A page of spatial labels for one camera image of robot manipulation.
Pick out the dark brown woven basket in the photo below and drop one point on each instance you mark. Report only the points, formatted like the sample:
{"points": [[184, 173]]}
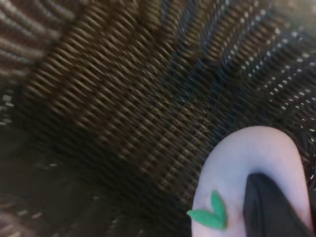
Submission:
{"points": [[123, 98]]}

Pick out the pink peach with green leaf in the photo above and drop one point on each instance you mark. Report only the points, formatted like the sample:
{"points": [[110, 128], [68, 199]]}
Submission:
{"points": [[227, 168]]}

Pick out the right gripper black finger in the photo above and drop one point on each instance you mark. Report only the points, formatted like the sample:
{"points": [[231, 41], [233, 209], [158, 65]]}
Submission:
{"points": [[271, 212]]}

